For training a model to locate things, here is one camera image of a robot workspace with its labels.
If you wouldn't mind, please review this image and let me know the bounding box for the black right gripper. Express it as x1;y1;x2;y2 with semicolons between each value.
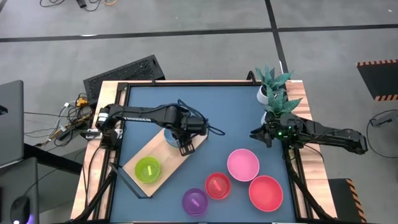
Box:
249;118;300;149

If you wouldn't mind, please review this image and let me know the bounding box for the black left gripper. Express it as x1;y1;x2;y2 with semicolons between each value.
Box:
172;122;209;157

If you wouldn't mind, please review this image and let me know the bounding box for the light blue plastic bowl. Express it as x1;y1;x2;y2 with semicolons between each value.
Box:
162;127;188;148

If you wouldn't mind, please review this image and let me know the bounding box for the pink plastic bowl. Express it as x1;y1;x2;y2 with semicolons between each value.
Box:
226;148;261;182

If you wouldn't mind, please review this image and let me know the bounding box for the small green translucent bowl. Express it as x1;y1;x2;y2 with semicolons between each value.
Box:
134;156;162;184

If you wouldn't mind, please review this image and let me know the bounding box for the small red translucent bowl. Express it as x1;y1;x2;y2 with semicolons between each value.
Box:
204;172;233;200

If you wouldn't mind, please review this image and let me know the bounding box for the small purple translucent bowl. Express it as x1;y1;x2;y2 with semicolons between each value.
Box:
181;187;209;217

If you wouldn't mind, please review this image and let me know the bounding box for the large red plastic bowl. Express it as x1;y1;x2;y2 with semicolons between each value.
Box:
248;175;284;213

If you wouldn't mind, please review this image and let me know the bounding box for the wooden tray board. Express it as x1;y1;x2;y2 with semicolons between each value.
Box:
108;98;211;200

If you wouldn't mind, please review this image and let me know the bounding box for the potted plant in white pot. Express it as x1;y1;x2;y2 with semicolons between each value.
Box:
260;92;303;125
254;63;295;105

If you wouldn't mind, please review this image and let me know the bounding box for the black perforated metal panel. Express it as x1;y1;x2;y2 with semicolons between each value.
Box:
83;54;166;106

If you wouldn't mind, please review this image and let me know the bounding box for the black mat orange striped edge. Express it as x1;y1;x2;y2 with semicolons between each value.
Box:
356;59;398;102
327;177;368;224

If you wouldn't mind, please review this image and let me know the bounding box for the yellow connector plug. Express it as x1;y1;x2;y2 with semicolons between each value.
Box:
75;96;90;108

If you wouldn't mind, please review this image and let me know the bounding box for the black power strip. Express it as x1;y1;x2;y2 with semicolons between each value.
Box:
57;122;90;141

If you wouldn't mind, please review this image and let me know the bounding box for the grey metal stand foot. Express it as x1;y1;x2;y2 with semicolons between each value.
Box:
369;111;398;128

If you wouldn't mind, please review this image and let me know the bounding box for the dark grey mouse pad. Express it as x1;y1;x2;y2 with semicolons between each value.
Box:
0;156;40;224

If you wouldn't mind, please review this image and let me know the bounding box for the black computer mouse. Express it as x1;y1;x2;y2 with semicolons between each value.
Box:
9;195;32;224

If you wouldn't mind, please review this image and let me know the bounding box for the grey laptop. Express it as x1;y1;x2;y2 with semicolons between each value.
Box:
0;80;25;167

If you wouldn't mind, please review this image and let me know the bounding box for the black arched frame handle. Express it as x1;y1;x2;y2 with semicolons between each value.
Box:
246;70;259;86

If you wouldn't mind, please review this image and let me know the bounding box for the black diagonal frame strut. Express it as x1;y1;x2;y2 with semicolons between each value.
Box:
283;148;335;223
73;167;118;224

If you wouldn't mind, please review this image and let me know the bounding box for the black table edge frame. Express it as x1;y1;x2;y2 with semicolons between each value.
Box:
104;80;305;224

